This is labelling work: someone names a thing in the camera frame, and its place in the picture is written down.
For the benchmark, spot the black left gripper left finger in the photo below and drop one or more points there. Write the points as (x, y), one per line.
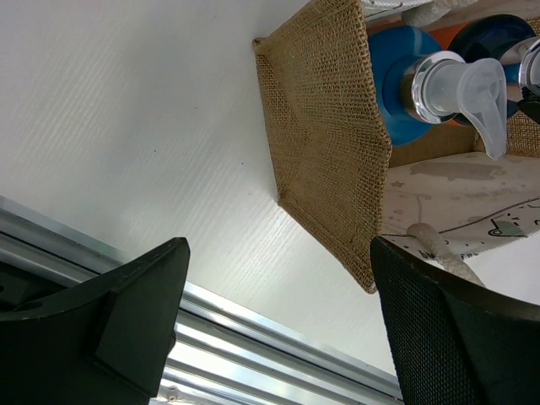
(102, 341)

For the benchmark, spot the light blue pump bottle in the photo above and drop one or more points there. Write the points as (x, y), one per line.
(419, 85)

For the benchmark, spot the aluminium frame rail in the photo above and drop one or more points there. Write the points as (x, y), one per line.
(224, 353)

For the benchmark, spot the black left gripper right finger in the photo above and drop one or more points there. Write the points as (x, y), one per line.
(452, 341)

